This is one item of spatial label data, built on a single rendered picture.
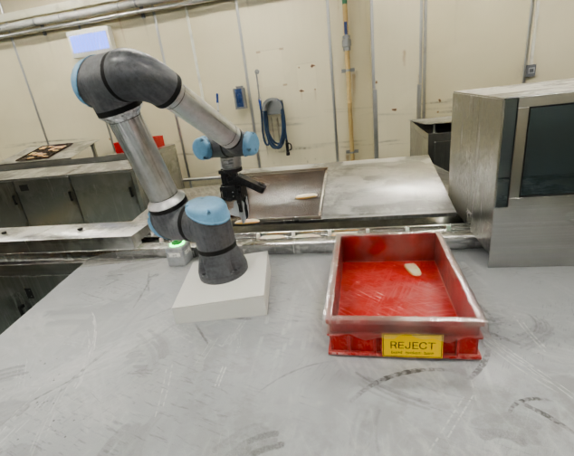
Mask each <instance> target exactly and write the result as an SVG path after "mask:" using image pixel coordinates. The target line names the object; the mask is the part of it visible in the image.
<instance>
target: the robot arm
mask: <svg viewBox="0 0 574 456"><path fill-rule="evenodd" d="M71 84H72V89H73V92H74V94H75V95H76V97H77V98H78V100H79V101H80V102H82V103H83V104H85V105H87V106H88V107H90V108H93V109H94V111H95V113H96V115H97V116H98V118H99V119H100V120H102V121H105V122H107V123H109V125H110V128H111V130H112V132H113V133H114V135H115V137H116V139H117V140H118V142H119V144H120V146H121V148H122V150H123V152H124V154H125V156H126V158H127V160H128V161H129V163H130V165H131V167H132V169H133V171H134V173H135V174H136V176H137V178H138V180H139V182H140V184H141V186H142V187H143V189H144V191H145V193H146V195H147V197H148V199H149V203H148V226H149V228H150V230H151V231H152V232H153V233H154V234H155V235H156V236H158V237H160V238H164V239H167V240H180V241H188V242H195V243H196V247H197V250H198V254H199V259H198V275H199V278H200V280H201V281H202V282H204V283H205V284H209V285H219V284H225V283H228V282H231V281H233V280H236V279H238V278H240V277H241V276H243V275H244V274H245V273H246V271H247V269H248V263H247V259H246V258H245V256H244V254H243V253H242V251H241V250H240V248H239V247H238V245H237V243H236V239H235V236H234V229H233V226H232V222H231V217H230V215H233V216H238V217H241V220H242V223H244V222H245V220H246V219H248V216H249V201H248V194H247V188H246V187H248V188H251V189H253V190H254V191H256V192H258V193H261V194H262V193H263V192H264V190H265V188H266V185H265V184H264V183H262V182H259V181H256V180H254V179H252V178H251V177H249V176H245V175H243V174H241V173H239V174H238V172H240V171H242V170H243V168H242V159H241V157H247V156H254V155H255V154H256V153H257V152H258V150H259V146H260V143H259V138H258V137H257V135H256V134H255V133H254V132H249V131H246V132H243V131H242V130H241V129H239V128H238V127H237V126H236V125H234V124H233V123H232V122H231V121H229V120H228V119H227V118H225V117H224V116H223V115H222V114H220V113H219V112H218V111H217V110H215V109H214V108H213V107H211V106H210V105H209V104H208V103H206V102H205V101H204V100H202V99H201V98H200V97H199V96H197V95H196V94H195V93H194V92H193V91H192V90H191V89H189V88H188V87H187V86H186V85H185V84H183V81H182V79H181V77H180V76H179V75H178V74H177V73H176V72H174V71H173V70H172V69H170V68H169V67H168V66H167V65H166V64H164V63H163V62H161V61H159V60H157V59H156V58H154V57H152V56H150V55H148V54H146V53H144V52H141V51H139V50H135V49H132V48H117V49H114V50H112V51H108V52H103V53H99V54H93V55H89V56H87V57H85V58H84V59H82V60H80V61H78V62H77V63H76V64H75V65H74V67H73V69H72V74H71ZM142 101H145V102H148V103H151V104H153V105H154V106H156V107H157V108H159V109H168V110H169V111H171V112H172V113H174V114H175V115H177V116H178V117H180V118H181V119H183V120H184V121H185V122H187V123H188V124H189V125H191V126H192V127H194V128H196V129H197V130H199V131H200V132H202V133H203V134H205V136H202V137H200V138H196V139H195V140H194V142H193V145H192V148H193V152H194V154H195V156H196V157H197V158H198V159H200V160H208V159H210V158H213V157H220V159H221V164H222V168H221V169H220V170H218V174H219V175H221V179H222V184H221V186H220V187H219V188H220V193H221V197H222V198H220V197H216V196H205V197H202V196H200V197H197V198H194V199H192V200H190V201H188V200H187V196H186V194H185V192H184V191H182V190H178V189H177V187H176V185H175V183H174V181H173V179H172V177H171V175H170V173H169V171H168V169H167V166H166V164H165V162H164V160H163V158H162V156H161V155H160V152H159V150H158V147H157V145H156V143H155V141H154V139H153V137H152V135H151V133H150V131H149V129H148V126H147V124H146V122H145V120H144V118H143V116H142V114H141V112H140V110H141V108H142V105H143V102H142ZM222 194H223V196H222ZM233 200H236V201H234V208H232V209H231V210H228V207H227V204H226V202H225V201H233Z"/></svg>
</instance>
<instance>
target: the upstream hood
mask: <svg viewBox="0 0 574 456"><path fill-rule="evenodd" d="M145 236H156V235H155V234H154V233H153V232H152V231H151V230H150V228H149V226H148V221H133V222H116V223H82V224H65V225H45V226H28V227H11V228H0V253H25V252H75V251H101V250H127V249H136V248H137V247H138V246H140V245H141V244H142V241H141V239H142V238H144V237H145Z"/></svg>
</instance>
